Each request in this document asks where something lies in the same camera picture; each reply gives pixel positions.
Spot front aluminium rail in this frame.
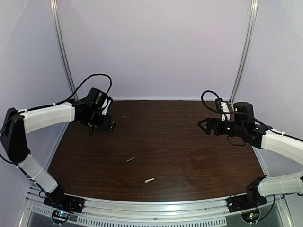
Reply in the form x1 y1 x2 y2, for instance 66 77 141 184
23 186 294 227

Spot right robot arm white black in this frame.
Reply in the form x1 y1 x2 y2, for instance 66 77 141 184
197 98 303 205

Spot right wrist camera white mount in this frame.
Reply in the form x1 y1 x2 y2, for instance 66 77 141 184
215 98 231 121

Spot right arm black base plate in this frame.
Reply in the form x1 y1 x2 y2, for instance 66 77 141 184
225 194 267 213

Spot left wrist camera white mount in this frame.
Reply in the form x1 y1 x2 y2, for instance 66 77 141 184
101 96 113 116

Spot right aluminium frame post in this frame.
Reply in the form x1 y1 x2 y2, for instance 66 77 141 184
230 0 258 103

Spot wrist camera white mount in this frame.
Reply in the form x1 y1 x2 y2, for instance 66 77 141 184
215 98 231 121
101 96 113 116

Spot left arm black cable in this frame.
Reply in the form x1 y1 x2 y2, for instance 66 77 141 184
59 74 112 105

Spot left aluminium frame post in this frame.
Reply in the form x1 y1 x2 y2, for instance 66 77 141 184
50 0 78 98

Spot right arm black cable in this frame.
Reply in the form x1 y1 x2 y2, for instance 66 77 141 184
201 90 237 116

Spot aluminium frame post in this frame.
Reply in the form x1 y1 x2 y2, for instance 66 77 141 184
50 0 78 98
230 0 258 103

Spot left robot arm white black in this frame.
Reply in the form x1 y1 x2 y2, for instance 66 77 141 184
0 88 116 195

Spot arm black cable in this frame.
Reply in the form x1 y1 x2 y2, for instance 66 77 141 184
59 74 112 105
201 90 237 116

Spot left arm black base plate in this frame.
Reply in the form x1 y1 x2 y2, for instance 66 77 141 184
43 195 85 213

